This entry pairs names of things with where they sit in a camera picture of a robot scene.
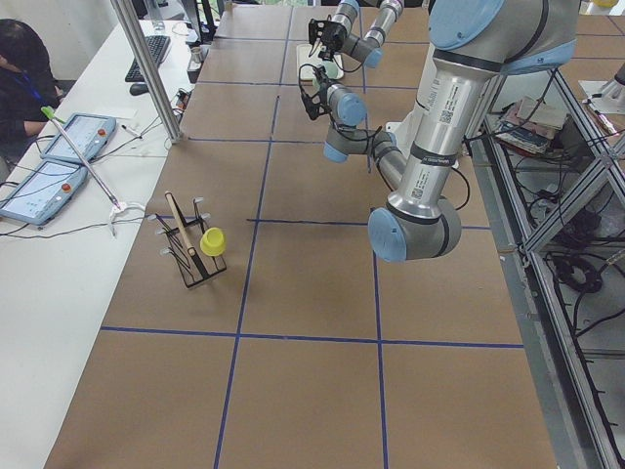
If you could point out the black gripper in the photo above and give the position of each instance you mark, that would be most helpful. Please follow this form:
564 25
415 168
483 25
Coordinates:
333 32
320 88

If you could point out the pale green cup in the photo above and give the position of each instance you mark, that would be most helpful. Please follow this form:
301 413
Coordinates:
331 70

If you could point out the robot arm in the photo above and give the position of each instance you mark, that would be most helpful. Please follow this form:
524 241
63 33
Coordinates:
366 49
472 41

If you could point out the cream bear tray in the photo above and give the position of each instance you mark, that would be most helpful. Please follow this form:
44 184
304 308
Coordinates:
307 59

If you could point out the steel cup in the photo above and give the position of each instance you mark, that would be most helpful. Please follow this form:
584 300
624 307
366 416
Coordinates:
196 56

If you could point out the yellow cup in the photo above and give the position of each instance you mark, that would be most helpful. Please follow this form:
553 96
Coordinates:
213 242

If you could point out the computer mouse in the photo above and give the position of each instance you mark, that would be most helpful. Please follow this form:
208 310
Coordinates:
138 88

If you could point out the black marker pen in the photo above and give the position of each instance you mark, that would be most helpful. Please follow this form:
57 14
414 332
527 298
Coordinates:
132 132

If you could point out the stack of books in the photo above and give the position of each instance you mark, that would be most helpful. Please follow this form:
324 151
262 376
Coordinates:
530 126

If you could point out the upper teach pendant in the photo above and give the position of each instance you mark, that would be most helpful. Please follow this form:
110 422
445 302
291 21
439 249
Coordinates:
90 133

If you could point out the teach pendant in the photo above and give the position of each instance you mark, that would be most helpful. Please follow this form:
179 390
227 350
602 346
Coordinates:
42 195
90 133

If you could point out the metal rod with clip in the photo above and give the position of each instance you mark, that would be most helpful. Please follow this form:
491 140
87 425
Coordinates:
118 206

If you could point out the seated person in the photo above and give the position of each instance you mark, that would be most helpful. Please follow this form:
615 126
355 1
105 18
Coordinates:
27 85

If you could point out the lower teach pendant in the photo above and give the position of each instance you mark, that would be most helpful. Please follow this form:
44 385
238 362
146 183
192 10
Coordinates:
42 195

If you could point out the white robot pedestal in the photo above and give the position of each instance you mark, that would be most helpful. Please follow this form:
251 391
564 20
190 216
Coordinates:
405 131

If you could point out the aluminium frame post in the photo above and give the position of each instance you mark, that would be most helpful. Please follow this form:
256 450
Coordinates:
130 24

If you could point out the black wire cup rack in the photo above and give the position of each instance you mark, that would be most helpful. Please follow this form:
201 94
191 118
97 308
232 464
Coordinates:
183 235

